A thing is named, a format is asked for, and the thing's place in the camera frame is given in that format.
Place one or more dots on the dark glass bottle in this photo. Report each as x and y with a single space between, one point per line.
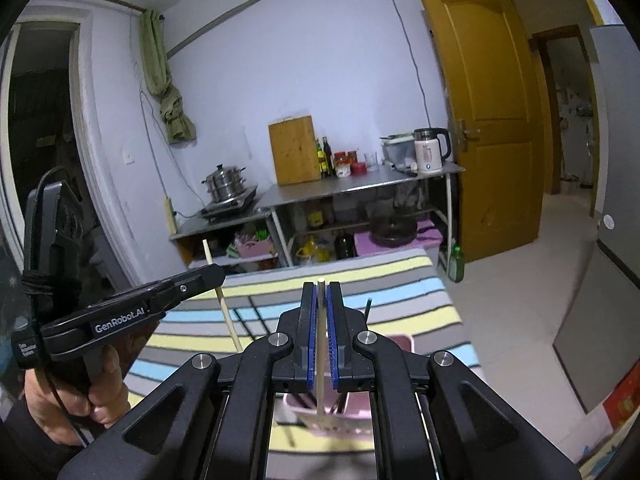
345 246

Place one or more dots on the black induction cooker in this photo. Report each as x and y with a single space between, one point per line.
230 207

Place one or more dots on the yellow cooking oil bottle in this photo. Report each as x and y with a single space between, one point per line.
314 252

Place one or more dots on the patterned floor mat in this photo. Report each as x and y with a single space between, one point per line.
607 445

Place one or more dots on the clear drinking glass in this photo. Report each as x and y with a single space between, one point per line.
370 162

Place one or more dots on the small pink basket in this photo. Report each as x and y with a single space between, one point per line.
255 249

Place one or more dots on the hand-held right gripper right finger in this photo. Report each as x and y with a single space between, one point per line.
334 370

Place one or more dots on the pink utensil basket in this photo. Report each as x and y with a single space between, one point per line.
325 427

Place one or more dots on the green hanging curtain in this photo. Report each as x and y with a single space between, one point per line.
172 110

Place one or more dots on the white electric kettle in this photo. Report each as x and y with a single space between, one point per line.
427 155

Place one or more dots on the long steel table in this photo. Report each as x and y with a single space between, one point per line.
350 185

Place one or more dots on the low red container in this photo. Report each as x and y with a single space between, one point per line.
358 169

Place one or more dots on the yellow wooden door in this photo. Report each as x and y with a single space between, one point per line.
480 85

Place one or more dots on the grey refrigerator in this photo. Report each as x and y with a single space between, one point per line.
615 135

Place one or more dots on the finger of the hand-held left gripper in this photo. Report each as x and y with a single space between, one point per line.
195 280

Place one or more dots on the person's left hand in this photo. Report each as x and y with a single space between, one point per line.
100 402

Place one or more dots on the beige power strip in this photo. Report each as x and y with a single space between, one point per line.
170 217

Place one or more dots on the white wall switch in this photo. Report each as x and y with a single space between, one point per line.
129 157

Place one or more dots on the dark oil bottle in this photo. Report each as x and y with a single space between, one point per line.
319 162
327 160

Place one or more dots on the green plastic bottle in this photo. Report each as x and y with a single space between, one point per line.
456 265

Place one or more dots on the grey dish container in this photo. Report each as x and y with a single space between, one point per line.
397 152

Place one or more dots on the wooden chopstick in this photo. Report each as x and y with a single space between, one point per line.
320 340
228 315

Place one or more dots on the steel steamer pot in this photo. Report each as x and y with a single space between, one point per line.
225 185

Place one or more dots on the striped tablecloth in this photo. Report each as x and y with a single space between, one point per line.
395 282

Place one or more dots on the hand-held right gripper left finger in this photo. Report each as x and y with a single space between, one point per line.
313 360

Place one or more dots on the wooden cutting board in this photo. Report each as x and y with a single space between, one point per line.
295 152

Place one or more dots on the glass sliding door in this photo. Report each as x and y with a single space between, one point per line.
45 110

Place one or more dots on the black wok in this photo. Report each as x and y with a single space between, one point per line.
392 232

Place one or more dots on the red box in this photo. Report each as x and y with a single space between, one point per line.
625 402

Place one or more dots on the person's left forearm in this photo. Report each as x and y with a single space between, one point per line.
30 455

